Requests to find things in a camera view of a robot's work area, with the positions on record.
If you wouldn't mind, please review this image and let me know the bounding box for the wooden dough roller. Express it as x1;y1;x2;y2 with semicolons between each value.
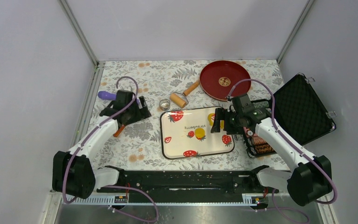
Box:
169;81;199;109

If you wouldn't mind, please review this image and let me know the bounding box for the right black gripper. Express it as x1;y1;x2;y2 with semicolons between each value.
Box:
210;107;243;135

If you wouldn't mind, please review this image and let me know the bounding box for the red round plate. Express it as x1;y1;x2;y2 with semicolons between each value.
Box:
199;61;251;101

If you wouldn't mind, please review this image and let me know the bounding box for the metal ring cutter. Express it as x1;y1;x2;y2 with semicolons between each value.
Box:
159;98;171;111

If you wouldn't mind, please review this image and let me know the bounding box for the purple handle tool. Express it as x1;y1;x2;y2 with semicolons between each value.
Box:
97;91;116;101

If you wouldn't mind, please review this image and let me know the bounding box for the strawberry print tray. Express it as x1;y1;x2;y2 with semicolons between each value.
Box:
160;106;235;160

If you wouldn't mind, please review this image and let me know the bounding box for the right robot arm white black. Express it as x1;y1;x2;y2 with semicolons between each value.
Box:
211;94;337;206

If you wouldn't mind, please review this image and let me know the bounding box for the floral table mat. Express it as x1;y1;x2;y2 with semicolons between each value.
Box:
91;60;288;171

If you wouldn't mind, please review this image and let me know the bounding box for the black foam-lined case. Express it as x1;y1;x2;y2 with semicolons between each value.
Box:
252;73;336;145

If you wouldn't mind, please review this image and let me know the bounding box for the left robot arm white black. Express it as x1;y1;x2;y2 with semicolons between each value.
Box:
52;90;151;199

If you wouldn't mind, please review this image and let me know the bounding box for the yellow dough scrap strip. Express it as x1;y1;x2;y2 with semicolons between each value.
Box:
207;113;224;129

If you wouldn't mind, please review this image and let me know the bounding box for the orange handle metal scraper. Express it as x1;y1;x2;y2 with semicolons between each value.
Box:
113;125;125;137

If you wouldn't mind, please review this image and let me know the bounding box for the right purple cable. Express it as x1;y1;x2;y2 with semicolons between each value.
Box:
227;78;338;224

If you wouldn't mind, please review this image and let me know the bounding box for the yellow dough lump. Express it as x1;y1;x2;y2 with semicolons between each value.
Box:
194;128;206;140

